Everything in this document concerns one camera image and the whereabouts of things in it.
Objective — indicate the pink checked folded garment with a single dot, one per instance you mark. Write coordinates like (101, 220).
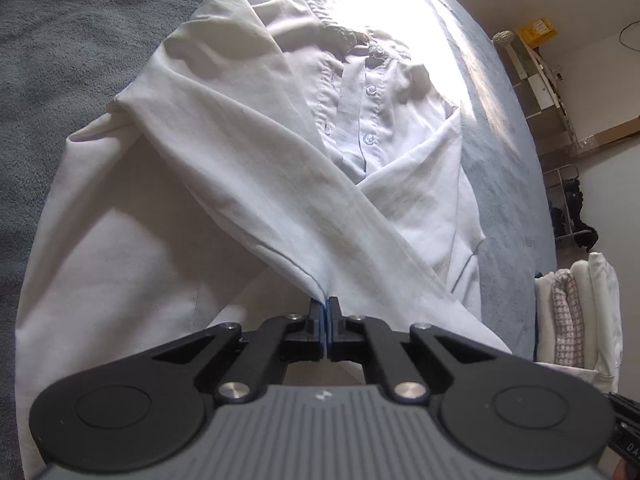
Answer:
(569, 320)

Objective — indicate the black rack with dark items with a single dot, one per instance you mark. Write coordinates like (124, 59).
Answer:
(572, 210)

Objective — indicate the white smooth folded garment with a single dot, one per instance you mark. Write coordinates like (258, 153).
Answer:
(607, 310)

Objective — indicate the white shelf rack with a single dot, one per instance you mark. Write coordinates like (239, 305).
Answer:
(542, 90)

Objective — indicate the yellow box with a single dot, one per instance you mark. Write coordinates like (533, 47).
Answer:
(536, 34)

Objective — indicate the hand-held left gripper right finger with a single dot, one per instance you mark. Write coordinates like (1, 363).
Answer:
(332, 330)

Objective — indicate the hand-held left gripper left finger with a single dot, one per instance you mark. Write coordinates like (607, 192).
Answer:
(317, 330)

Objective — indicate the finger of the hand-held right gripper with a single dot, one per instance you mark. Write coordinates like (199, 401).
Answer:
(625, 409)

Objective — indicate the white woven ball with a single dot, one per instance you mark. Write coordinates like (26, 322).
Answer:
(503, 38)

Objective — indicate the white fleecy folded garment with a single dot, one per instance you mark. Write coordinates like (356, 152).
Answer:
(587, 310)

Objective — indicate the long flat cardboard box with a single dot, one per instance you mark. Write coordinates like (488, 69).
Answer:
(612, 137)

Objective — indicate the white button shirt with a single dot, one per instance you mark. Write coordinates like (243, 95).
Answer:
(225, 185)

